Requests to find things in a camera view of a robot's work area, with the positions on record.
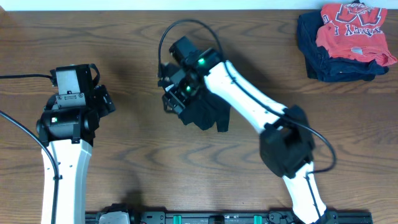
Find black pants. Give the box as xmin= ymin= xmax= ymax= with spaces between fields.
xmin=178 ymin=91 xmax=231 ymax=133

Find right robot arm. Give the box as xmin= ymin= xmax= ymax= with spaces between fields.
xmin=158 ymin=37 xmax=330 ymax=223

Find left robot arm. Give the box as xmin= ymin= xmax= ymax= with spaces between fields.
xmin=36 ymin=63 xmax=116 ymax=223

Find folded navy garment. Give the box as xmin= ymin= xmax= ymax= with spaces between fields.
xmin=297 ymin=10 xmax=389 ymax=83

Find red printed t-shirt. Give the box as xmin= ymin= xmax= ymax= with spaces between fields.
xmin=315 ymin=2 xmax=397 ymax=67

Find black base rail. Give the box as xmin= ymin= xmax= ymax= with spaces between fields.
xmin=85 ymin=210 xmax=373 ymax=224

